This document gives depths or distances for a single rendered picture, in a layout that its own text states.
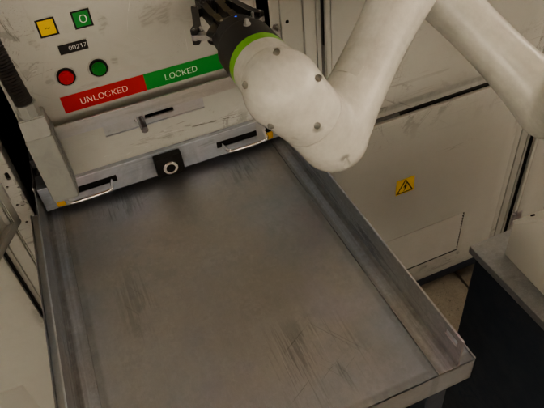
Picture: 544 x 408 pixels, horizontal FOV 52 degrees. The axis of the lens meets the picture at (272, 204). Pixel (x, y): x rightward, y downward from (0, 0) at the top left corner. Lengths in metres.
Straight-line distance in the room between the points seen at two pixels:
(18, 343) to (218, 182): 0.67
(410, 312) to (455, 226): 0.99
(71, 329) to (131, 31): 0.54
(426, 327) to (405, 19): 0.48
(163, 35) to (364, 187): 0.72
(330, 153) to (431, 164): 0.86
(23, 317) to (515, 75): 1.21
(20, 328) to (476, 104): 1.30
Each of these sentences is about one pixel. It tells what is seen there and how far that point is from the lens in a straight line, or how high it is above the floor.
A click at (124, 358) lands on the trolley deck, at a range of 0.98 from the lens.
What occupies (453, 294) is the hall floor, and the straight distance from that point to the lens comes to 2.09.
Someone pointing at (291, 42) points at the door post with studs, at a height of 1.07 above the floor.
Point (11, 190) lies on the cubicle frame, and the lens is 1.25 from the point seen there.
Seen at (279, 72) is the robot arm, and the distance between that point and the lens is 0.72.
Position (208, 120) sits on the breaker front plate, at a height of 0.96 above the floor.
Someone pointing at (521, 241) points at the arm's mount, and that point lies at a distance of 1.16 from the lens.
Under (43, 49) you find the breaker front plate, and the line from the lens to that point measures 1.08.
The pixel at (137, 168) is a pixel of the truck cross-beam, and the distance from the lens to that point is 1.22.
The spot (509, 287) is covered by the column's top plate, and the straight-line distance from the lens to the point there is 1.17.
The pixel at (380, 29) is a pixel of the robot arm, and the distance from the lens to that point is 0.87.
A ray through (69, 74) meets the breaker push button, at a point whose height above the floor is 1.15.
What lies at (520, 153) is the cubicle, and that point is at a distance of 1.92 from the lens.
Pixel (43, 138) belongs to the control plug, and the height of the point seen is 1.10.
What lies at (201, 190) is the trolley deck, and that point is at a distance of 1.21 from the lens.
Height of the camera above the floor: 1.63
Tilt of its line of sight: 43 degrees down
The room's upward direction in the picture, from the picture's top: 7 degrees counter-clockwise
